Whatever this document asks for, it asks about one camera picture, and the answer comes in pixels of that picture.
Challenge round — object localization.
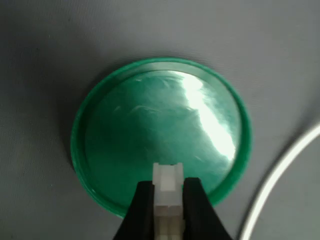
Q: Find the small white plastic terminal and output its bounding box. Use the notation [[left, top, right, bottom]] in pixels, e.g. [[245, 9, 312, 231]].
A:
[[152, 162, 185, 240]]

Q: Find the round green lid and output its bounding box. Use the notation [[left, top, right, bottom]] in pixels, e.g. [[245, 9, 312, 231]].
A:
[[70, 57, 252, 221]]

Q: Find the dark grey mat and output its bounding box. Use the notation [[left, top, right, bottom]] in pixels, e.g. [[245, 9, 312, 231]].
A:
[[0, 0, 320, 240]]

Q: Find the white camera cable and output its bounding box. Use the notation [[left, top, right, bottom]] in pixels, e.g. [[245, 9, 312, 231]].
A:
[[236, 123, 320, 240]]

